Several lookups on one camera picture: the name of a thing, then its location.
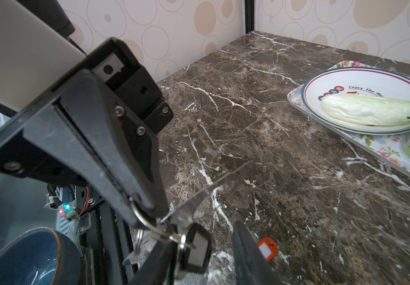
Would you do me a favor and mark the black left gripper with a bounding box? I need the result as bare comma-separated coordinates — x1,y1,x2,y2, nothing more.
0,38,173,229

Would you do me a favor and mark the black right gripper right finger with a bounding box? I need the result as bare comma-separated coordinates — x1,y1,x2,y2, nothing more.
232,220,282,285

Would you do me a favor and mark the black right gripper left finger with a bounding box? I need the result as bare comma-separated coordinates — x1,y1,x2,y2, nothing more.
130,241,176,285

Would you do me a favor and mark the red key tag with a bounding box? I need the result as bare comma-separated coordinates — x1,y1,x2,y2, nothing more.
258,237,278,262

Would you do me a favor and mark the metal keyring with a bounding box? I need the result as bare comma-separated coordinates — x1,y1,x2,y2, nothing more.
129,201,188,257

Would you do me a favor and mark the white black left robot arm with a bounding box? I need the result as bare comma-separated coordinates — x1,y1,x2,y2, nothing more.
0,1,174,229

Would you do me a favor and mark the blue ceramic bowl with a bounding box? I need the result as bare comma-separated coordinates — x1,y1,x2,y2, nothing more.
0,227,81,285

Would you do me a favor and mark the floral rectangular tray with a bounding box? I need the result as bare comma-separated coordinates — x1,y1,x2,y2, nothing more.
288,61,410,177

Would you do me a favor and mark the pale green toy cabbage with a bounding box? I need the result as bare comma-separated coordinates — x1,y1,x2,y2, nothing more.
321,94,410,126

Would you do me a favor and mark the white plate with red text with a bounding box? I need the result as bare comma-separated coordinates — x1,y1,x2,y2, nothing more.
301,66,410,135

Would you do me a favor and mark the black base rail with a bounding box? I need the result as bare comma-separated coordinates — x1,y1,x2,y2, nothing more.
44,181,138,285

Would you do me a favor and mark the black corner frame post left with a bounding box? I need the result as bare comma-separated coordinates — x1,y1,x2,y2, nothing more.
244,0,256,34

